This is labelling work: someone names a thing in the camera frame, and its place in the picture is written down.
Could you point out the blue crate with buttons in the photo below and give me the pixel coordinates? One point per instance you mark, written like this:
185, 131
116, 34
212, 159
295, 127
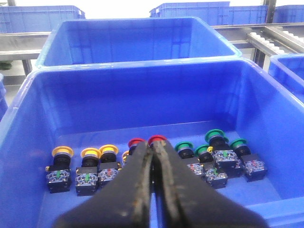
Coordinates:
85, 107

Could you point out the blue crate far centre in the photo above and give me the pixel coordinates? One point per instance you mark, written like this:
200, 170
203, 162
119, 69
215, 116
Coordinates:
214, 13

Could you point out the red push button switch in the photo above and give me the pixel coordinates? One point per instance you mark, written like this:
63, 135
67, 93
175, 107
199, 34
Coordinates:
154, 138

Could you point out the yellow push button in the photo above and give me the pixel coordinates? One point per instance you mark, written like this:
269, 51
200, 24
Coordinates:
58, 174
86, 175
109, 166

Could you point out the empty blue crate behind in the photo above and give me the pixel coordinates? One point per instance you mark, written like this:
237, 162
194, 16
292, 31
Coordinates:
98, 41

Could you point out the blue crate right edge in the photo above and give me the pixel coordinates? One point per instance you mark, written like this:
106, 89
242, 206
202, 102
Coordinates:
288, 70

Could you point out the blue crate far left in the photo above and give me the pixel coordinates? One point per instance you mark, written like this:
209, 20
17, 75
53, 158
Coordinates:
19, 19

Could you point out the yellow push button hidden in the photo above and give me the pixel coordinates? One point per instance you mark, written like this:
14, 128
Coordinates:
124, 157

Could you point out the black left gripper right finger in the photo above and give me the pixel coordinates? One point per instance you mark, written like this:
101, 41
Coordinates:
185, 201

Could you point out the green push button rightmost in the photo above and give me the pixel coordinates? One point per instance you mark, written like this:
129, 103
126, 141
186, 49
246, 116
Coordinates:
254, 168

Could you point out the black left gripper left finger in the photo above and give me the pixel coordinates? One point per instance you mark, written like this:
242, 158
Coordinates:
123, 203

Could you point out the red push button left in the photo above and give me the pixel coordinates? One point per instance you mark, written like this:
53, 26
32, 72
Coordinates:
132, 144

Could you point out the green push button large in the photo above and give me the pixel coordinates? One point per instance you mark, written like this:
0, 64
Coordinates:
223, 155

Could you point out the yellow push button leftmost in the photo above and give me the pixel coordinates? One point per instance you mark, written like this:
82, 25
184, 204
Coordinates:
58, 174

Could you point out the roller conveyor rack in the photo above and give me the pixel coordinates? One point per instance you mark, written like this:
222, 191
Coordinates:
258, 42

